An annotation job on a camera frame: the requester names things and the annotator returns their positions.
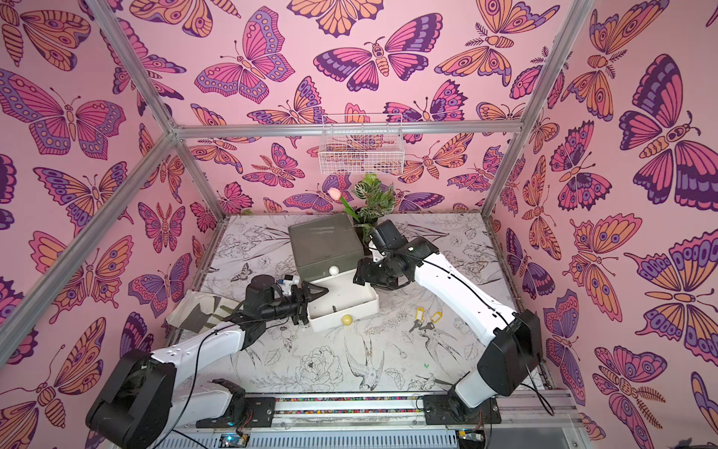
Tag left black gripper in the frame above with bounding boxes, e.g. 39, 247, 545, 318
261, 282, 328, 326

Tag white drawer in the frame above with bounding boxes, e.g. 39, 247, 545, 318
309, 269, 380, 333

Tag green three-drawer cabinet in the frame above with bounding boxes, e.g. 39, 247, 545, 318
288, 213, 364, 282

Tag keys with yellow tag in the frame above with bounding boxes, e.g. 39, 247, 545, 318
409, 307, 426, 333

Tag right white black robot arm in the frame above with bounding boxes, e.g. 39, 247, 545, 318
353, 221, 543, 412

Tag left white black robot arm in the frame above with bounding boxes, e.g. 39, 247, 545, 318
85, 275, 329, 448

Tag potted green plant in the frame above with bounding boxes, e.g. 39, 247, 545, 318
353, 173, 396, 244

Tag pink tulip flower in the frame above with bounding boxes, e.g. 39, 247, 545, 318
328, 187, 360, 225

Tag green white cloth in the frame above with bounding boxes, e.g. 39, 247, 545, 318
166, 290, 241, 333

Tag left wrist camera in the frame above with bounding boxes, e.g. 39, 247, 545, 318
276, 274, 301, 297

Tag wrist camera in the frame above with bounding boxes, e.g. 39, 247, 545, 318
370, 220, 409, 254
276, 274, 301, 297

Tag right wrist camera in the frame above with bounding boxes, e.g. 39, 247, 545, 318
370, 220, 409, 254

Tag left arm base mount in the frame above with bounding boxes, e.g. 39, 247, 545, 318
194, 378, 277, 428

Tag white wire wall basket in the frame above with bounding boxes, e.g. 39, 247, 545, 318
316, 113, 406, 176

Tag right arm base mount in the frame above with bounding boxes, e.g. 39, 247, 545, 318
420, 394, 502, 428

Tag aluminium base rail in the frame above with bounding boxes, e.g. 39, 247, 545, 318
168, 390, 578, 430

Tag aluminium cage frame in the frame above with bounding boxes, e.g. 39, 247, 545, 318
1, 1, 594, 362

